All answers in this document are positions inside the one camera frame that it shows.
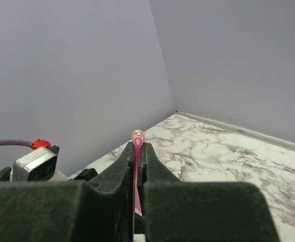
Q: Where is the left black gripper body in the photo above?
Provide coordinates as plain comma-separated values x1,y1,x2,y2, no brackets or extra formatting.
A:
0,145,99,183

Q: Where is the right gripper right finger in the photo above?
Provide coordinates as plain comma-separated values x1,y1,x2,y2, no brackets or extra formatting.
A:
140,143,280,241

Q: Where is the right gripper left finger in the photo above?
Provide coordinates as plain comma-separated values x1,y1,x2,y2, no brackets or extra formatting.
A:
0,142,135,241

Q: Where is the pink keyring strap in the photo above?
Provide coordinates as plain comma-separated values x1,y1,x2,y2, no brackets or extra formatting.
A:
131,130,146,217

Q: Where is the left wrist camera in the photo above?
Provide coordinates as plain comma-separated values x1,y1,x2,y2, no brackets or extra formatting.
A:
9,139,68,182

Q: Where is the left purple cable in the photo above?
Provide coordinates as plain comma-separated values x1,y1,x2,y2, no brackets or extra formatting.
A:
0,139,32,149

